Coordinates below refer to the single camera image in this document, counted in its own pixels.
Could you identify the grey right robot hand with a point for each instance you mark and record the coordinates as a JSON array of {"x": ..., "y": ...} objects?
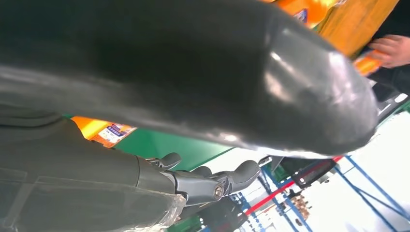
[{"x": 160, "y": 64}]

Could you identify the dark tablet screen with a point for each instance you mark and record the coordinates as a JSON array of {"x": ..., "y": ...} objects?
[{"x": 312, "y": 173}]

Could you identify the yellow plastic sheet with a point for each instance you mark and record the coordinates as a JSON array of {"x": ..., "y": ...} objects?
[{"x": 355, "y": 25}]

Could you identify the person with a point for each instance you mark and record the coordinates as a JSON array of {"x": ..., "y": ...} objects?
[{"x": 398, "y": 19}]

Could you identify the blue metal rack frame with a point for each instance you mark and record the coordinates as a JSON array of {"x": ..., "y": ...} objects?
[{"x": 368, "y": 177}]

